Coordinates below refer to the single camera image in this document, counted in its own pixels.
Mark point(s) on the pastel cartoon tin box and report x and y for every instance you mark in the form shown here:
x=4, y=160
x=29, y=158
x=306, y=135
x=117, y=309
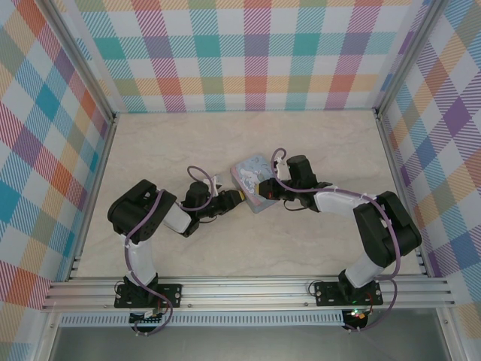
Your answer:
x=251, y=176

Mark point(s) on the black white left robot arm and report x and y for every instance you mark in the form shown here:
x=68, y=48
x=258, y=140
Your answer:
x=139, y=259

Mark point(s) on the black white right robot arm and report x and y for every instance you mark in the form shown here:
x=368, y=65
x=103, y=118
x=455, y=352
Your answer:
x=383, y=233

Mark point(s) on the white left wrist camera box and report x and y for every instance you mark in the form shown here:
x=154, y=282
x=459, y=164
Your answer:
x=216, y=182

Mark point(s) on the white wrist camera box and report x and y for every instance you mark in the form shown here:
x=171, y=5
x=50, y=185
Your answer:
x=279, y=167
x=216, y=182

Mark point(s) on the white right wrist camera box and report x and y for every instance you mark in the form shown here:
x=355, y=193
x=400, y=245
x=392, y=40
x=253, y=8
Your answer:
x=279, y=167

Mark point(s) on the aluminium front frame rail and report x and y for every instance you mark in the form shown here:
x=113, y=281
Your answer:
x=244, y=291

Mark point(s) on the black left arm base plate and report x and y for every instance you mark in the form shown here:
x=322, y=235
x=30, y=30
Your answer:
x=171, y=295

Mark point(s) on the aluminium right side rail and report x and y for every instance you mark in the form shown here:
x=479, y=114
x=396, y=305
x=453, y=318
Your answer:
x=402, y=195

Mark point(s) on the aluminium left side rail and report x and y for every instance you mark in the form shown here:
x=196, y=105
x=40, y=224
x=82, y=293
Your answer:
x=90, y=203

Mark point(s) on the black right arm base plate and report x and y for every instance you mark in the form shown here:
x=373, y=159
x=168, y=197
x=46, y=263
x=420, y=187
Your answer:
x=325, y=293

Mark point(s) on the aluminium right frame post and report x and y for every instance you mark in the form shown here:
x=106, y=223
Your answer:
x=409, y=56

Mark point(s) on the aluminium frame post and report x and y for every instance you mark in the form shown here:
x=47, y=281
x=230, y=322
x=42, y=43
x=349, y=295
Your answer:
x=80, y=60
x=409, y=56

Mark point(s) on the aluminium left frame post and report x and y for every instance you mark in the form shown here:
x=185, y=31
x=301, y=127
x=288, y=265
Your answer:
x=80, y=60

